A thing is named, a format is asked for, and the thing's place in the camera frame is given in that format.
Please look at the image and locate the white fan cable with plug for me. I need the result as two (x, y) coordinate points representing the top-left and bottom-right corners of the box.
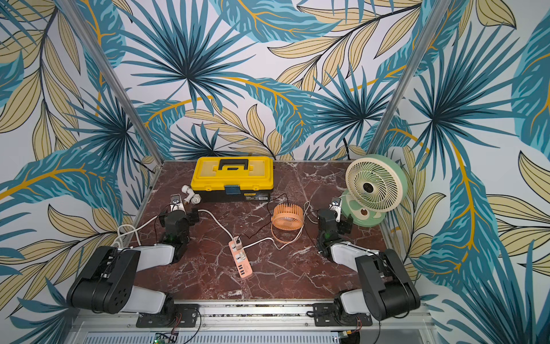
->
(233, 199), (345, 252)

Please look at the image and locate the pink power strip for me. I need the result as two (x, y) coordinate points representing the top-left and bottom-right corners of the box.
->
(229, 236), (253, 279)

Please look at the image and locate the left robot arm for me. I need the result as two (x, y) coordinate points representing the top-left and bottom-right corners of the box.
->
(67, 209), (199, 319)

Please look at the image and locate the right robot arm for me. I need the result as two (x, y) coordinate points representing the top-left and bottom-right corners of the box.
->
(317, 209), (421, 321)

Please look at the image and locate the green cream desk fan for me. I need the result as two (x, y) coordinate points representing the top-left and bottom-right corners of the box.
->
(340, 154), (408, 227)

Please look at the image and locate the small orange desk fan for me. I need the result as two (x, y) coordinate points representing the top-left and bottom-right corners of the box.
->
(271, 204), (305, 245)

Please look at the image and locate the white pipe fitting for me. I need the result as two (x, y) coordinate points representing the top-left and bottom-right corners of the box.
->
(181, 185), (201, 205)

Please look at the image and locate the yellow black toolbox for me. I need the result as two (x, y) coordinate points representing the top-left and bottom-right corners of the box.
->
(190, 156), (274, 203)

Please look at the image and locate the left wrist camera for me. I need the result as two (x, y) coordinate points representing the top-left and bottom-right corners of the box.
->
(169, 193), (186, 213)

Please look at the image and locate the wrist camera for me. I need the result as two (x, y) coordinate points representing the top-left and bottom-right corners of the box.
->
(169, 193), (186, 213)
(329, 197), (342, 222)

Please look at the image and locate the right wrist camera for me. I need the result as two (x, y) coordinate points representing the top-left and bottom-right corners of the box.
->
(329, 197), (342, 222)

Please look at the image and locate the white power strip cable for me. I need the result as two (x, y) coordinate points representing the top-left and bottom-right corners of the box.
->
(115, 208), (235, 248)

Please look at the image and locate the black thin cable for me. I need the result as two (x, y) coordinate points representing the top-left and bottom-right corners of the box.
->
(240, 193), (289, 242)

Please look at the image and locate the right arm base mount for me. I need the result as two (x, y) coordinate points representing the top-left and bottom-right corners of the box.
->
(306, 302), (372, 328)

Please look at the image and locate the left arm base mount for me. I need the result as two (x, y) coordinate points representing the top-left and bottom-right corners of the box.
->
(136, 304), (200, 328)

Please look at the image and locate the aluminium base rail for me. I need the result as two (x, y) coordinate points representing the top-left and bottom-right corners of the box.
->
(66, 300), (441, 343)

